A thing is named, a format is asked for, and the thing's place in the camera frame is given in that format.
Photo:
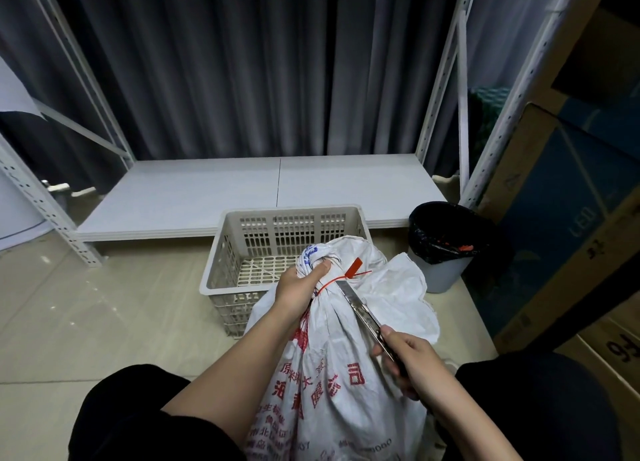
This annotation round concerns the person's left hand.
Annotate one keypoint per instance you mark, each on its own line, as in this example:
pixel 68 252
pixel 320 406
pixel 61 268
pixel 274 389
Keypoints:
pixel 297 290

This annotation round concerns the person's right hand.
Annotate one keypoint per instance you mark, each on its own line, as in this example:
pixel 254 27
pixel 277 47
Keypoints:
pixel 415 365

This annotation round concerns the red zip tie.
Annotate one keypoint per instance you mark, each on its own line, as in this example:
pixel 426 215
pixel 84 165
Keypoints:
pixel 354 268

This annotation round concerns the white woven sack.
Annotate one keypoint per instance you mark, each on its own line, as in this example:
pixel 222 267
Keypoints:
pixel 340 375

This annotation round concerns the person's left forearm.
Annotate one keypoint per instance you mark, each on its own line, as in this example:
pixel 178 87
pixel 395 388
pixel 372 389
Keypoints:
pixel 235 375

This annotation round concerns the person's right forearm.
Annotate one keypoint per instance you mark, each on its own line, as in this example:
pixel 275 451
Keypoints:
pixel 470 425

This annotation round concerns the cardboard box black number print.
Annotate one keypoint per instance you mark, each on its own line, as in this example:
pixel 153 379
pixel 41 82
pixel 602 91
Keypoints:
pixel 615 345

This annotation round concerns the large blue-printed cardboard box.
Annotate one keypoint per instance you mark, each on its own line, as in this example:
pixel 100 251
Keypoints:
pixel 550 215

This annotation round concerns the white plastic slotted basket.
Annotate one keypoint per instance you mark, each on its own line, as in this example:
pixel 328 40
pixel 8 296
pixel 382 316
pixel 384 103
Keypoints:
pixel 220 270

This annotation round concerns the grey trash bin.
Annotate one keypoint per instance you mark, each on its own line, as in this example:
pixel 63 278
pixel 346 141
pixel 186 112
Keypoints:
pixel 440 275

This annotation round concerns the red scraps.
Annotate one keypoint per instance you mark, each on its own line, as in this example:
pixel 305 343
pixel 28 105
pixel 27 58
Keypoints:
pixel 465 248

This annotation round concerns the white metal shelf rack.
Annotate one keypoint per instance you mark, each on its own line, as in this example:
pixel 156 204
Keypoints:
pixel 200 195

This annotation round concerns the grey curtain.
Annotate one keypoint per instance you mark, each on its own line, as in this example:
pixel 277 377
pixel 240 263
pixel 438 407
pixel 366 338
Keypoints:
pixel 250 75

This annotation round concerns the small white plastic part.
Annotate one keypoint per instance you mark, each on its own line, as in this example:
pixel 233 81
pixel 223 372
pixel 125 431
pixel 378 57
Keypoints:
pixel 84 191

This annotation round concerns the green mesh bundle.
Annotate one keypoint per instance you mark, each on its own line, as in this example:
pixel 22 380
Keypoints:
pixel 490 115

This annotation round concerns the white cylindrical appliance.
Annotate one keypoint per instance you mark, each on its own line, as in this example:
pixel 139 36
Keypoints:
pixel 15 210

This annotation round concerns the white paper sheet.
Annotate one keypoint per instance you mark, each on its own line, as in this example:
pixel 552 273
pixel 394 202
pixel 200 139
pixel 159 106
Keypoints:
pixel 12 95

